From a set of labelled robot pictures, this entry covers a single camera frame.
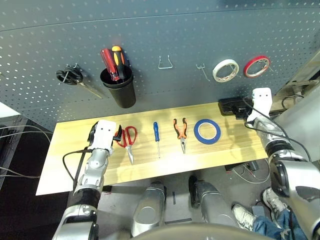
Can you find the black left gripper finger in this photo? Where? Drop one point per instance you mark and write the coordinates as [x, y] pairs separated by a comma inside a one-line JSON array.
[[119, 135], [93, 130]]

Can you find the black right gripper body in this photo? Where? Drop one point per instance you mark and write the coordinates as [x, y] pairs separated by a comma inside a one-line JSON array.
[[243, 113]]

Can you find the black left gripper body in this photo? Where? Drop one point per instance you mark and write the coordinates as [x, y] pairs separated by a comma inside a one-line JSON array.
[[90, 143]]

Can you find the blue tape roll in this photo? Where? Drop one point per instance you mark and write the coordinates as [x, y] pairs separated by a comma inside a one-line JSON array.
[[195, 131]]

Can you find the orange black pliers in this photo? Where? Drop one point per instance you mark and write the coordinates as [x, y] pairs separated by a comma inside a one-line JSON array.
[[183, 143]]

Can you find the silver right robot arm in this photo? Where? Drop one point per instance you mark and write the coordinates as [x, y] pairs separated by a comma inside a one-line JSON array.
[[287, 175]]

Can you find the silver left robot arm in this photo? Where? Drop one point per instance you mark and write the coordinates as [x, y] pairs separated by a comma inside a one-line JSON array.
[[95, 165]]

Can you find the double prong pegboard hook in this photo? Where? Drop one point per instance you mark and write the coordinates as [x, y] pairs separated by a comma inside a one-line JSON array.
[[200, 66]]

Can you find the dark grey metal pegboard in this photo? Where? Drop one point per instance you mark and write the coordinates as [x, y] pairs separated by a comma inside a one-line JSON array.
[[175, 30]]

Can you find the black plastic tool case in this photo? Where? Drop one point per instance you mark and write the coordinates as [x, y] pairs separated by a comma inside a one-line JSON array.
[[226, 107]]

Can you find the black plastic cup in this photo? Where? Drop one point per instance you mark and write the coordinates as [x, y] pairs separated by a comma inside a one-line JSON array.
[[122, 97]]

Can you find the red tape roll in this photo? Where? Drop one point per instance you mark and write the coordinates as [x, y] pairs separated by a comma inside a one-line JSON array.
[[245, 68]]

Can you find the white tape roll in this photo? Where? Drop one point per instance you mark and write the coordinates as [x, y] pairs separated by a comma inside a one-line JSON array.
[[226, 61]]

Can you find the large grey white cabinet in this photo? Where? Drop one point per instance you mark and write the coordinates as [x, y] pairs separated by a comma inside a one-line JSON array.
[[300, 120]]

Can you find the black metal rack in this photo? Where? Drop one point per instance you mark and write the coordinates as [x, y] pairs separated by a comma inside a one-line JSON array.
[[17, 150]]

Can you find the silver left robot leg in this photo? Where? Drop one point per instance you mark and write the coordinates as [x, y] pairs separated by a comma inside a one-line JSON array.
[[147, 212]]

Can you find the silver robot leg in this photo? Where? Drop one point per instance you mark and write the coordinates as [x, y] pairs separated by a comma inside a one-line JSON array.
[[212, 202], [147, 212]]

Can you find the white sneaker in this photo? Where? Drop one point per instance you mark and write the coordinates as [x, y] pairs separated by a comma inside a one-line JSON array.
[[273, 200], [243, 216]]

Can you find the silver right robot leg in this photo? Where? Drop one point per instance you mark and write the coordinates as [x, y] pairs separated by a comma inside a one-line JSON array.
[[212, 202]]

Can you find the blue jeans leg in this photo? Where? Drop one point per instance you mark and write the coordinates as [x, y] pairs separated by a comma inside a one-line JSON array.
[[280, 227]]

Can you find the dark robot torso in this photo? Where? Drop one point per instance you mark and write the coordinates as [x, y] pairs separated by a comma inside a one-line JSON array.
[[195, 233]]

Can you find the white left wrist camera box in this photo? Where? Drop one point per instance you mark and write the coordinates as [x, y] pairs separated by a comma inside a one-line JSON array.
[[105, 135]]

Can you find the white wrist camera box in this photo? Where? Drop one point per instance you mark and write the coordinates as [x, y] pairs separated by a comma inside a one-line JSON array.
[[105, 135], [262, 102]]

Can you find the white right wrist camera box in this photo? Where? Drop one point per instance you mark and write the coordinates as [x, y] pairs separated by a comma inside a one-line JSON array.
[[262, 102]]

